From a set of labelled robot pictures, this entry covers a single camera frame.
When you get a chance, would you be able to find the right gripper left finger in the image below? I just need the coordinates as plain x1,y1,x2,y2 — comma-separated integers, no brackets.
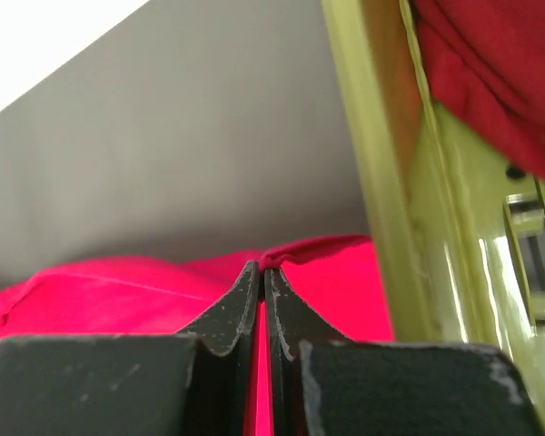
0,263,259,435

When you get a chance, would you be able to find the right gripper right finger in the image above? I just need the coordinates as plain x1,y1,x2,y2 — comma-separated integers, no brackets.
263,269,544,436

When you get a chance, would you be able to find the bright pink t shirt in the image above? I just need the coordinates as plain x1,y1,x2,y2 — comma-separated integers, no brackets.
0,235,393,435

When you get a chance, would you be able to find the dark red t shirt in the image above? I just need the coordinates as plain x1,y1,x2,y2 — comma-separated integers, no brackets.
413,1,545,179

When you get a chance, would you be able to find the olive green plastic basket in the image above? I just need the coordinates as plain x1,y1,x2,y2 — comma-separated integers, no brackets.
322,1,545,428

